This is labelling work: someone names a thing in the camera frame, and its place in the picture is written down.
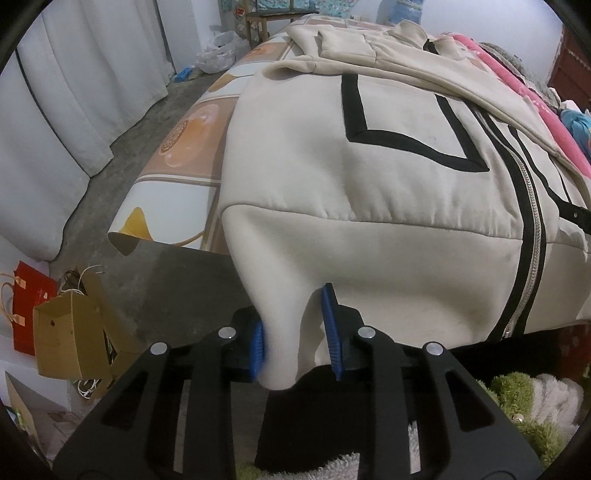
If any red paper bag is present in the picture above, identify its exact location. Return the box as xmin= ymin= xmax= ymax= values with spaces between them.
xmin=11 ymin=261 xmax=60 ymax=356

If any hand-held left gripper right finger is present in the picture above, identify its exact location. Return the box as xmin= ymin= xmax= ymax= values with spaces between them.
xmin=321 ymin=282 xmax=541 ymax=480

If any blue floral wall cloth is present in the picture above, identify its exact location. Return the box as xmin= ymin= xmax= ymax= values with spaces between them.
xmin=217 ymin=0 xmax=356 ymax=14

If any teal cloth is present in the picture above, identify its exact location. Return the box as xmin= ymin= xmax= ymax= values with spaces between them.
xmin=561 ymin=108 xmax=591 ymax=153

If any brown paper bag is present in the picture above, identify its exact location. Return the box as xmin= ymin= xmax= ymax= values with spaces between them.
xmin=32 ymin=268 xmax=144 ymax=398

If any pink blanket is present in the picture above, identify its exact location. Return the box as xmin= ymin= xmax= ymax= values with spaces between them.
xmin=443 ymin=32 xmax=591 ymax=167

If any blue water jug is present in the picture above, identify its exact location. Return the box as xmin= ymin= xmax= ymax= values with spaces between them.
xmin=381 ymin=0 xmax=423 ymax=26

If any wooden chair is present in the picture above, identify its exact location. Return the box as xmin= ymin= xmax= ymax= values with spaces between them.
xmin=245 ymin=0 xmax=319 ymax=47

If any beige zip jacket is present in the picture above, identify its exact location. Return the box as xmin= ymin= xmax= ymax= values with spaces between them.
xmin=217 ymin=21 xmax=591 ymax=392

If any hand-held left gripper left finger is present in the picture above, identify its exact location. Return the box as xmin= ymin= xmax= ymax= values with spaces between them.
xmin=52 ymin=305 xmax=266 ymax=480

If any flat brown cardboard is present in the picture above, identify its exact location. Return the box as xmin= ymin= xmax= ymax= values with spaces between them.
xmin=4 ymin=371 xmax=51 ymax=450

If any white curtain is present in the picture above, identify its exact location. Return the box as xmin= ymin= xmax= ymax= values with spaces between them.
xmin=0 ymin=0 xmax=178 ymax=264

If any grey blanket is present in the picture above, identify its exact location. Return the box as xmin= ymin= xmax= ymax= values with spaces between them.
xmin=480 ymin=42 xmax=561 ymax=104

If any brown wooden door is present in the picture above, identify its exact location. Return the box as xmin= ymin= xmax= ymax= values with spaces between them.
xmin=547 ymin=25 xmax=591 ymax=100

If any white plastic bag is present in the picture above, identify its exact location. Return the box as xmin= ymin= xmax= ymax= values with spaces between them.
xmin=198 ymin=31 xmax=250 ymax=75

